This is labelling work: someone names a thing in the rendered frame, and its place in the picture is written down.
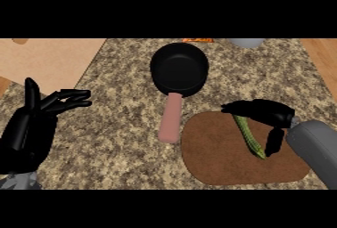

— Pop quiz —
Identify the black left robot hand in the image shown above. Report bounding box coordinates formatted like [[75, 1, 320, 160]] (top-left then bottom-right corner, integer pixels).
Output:
[[0, 77, 92, 175]]

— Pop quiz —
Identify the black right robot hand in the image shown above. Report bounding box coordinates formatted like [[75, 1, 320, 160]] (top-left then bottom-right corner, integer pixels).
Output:
[[219, 99, 295, 159]]

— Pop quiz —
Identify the green squash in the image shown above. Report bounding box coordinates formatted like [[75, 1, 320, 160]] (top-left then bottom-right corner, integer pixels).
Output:
[[231, 114, 267, 160]]

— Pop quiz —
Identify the brown cutting board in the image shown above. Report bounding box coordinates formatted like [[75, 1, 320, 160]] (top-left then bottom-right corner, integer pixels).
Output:
[[180, 110, 311, 186]]

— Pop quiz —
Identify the pale grey round container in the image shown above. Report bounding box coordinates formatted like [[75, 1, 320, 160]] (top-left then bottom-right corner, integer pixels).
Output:
[[224, 37, 267, 49]]

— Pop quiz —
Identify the orange packet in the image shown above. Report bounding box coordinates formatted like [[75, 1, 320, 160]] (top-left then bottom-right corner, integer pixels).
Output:
[[181, 37, 214, 44]]

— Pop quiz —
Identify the tan flat object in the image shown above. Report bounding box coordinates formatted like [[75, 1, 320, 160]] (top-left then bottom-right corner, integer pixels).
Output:
[[10, 37, 29, 45]]

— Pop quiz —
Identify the black pan with pink handle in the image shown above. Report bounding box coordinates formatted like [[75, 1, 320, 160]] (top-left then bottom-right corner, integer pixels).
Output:
[[149, 42, 211, 144]]

